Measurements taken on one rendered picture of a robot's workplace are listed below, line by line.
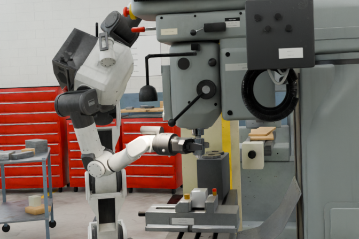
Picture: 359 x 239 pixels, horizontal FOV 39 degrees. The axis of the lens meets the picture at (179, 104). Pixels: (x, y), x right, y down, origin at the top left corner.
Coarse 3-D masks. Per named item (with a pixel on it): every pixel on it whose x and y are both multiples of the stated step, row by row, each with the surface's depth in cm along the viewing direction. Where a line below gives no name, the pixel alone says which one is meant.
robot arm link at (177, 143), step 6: (162, 138) 199; (168, 138) 197; (174, 138) 198; (180, 138) 198; (186, 138) 196; (162, 144) 198; (168, 144) 197; (174, 144) 195; (180, 144) 192; (186, 144) 193; (162, 150) 198; (168, 150) 197; (174, 150) 195; (180, 150) 192; (186, 150) 193
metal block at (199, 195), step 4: (196, 188) 197; (200, 188) 196; (204, 188) 196; (192, 192) 192; (196, 192) 191; (200, 192) 191; (204, 192) 191; (192, 196) 192; (196, 196) 191; (200, 196) 191; (204, 196) 191; (192, 200) 192; (196, 200) 192; (200, 200) 191; (204, 200) 191; (192, 204) 192; (196, 204) 192; (200, 204) 191; (204, 204) 191
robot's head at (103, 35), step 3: (99, 33) 211; (102, 33) 211; (105, 33) 210; (99, 36) 210; (102, 36) 210; (105, 36) 210; (108, 36) 213; (99, 39) 210; (105, 39) 209; (99, 42) 209; (99, 45) 208; (99, 48) 208; (102, 48) 207; (105, 48) 207
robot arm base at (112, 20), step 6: (114, 12) 227; (108, 18) 228; (114, 18) 225; (120, 18) 225; (102, 24) 231; (108, 24) 226; (114, 24) 225; (108, 30) 225; (114, 36) 227; (138, 36) 234; (126, 42) 232; (132, 42) 233
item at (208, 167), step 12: (204, 156) 239; (216, 156) 237; (228, 156) 253; (204, 168) 236; (216, 168) 235; (228, 168) 252; (204, 180) 237; (216, 180) 235; (228, 180) 251; (216, 192) 236
